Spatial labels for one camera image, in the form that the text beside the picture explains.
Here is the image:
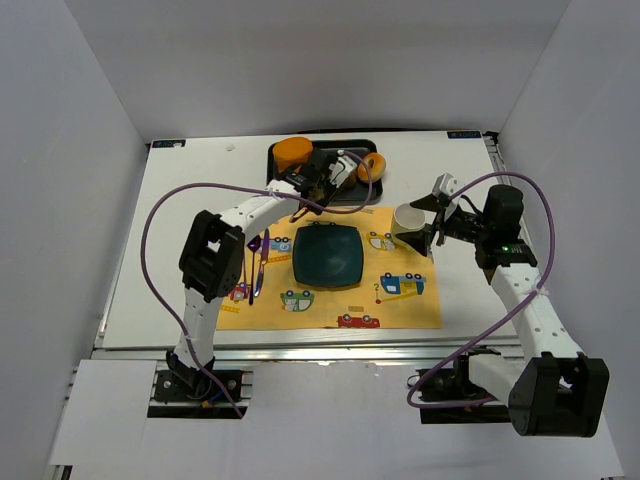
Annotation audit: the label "metal tongs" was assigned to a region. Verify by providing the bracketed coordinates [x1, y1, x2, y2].
[288, 180, 345, 223]

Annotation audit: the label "pale green mug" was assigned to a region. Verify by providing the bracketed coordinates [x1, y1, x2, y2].
[390, 203, 426, 249]

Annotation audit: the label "brown croissant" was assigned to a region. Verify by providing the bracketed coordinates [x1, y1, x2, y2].
[343, 170, 358, 190]

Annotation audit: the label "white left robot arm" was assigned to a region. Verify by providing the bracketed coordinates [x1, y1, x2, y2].
[167, 149, 359, 398]

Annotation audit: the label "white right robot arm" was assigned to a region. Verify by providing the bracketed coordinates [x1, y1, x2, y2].
[398, 175, 610, 438]

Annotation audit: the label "black baking tray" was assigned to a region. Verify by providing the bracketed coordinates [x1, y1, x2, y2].
[266, 139, 383, 206]

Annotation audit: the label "orange round cake loaf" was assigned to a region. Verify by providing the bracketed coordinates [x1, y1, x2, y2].
[272, 136, 313, 172]

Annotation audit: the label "yellow cartoon car placemat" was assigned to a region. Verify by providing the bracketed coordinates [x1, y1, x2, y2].
[217, 207, 441, 330]

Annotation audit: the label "glazed bagel donut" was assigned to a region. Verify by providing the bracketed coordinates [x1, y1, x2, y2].
[357, 152, 387, 183]

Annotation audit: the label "dark teal square plate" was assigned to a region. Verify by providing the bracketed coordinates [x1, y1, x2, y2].
[292, 224, 364, 289]

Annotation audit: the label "blue sticker label right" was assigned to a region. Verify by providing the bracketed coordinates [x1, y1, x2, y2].
[447, 130, 483, 140]

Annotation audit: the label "blue sticker label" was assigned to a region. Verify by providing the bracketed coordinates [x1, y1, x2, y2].
[447, 130, 483, 140]
[151, 139, 186, 149]

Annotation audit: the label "purple iridescent spoon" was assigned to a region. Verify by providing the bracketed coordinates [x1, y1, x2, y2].
[248, 235, 262, 306]

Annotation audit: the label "purple iridescent knife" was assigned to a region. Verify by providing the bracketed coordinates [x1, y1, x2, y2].
[254, 229, 270, 298]

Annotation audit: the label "blue sticker label left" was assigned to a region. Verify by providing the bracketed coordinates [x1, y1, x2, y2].
[151, 139, 186, 149]

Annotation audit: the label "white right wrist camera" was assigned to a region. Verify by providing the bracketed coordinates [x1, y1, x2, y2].
[432, 173, 458, 198]

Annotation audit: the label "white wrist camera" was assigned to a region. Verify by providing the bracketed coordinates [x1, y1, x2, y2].
[329, 150, 359, 187]
[432, 173, 458, 198]

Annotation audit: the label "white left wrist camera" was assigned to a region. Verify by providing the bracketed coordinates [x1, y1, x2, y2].
[329, 150, 359, 187]

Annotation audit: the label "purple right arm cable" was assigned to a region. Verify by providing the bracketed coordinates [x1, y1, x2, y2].
[407, 171, 557, 412]

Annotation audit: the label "aluminium table frame rail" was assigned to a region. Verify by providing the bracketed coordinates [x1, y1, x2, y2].
[91, 338, 524, 364]

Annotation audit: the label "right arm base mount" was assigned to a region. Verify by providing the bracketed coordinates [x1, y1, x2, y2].
[417, 346, 510, 425]

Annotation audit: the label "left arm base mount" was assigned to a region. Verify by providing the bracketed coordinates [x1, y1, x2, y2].
[147, 367, 251, 420]

